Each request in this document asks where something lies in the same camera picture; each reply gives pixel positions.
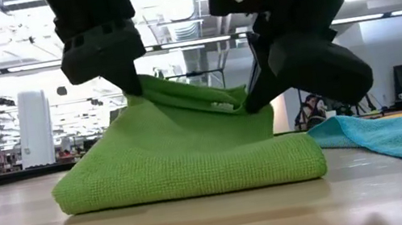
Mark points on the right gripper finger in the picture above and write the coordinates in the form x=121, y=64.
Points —
x=320, y=68

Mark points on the ceiling light strip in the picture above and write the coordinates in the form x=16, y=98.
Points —
x=193, y=42
x=357, y=18

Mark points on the white building column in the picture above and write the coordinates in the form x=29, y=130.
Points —
x=35, y=128

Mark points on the neighbouring station robot arm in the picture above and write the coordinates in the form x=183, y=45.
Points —
x=367, y=105

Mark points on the black aluminium table frame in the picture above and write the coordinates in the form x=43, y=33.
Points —
x=11, y=175

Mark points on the dark standing monitor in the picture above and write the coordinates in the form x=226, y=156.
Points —
x=115, y=114

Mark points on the green microfiber towel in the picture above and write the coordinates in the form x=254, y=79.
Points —
x=184, y=160

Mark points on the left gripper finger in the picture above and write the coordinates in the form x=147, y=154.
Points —
x=105, y=55

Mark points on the person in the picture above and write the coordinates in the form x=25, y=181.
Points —
x=312, y=104

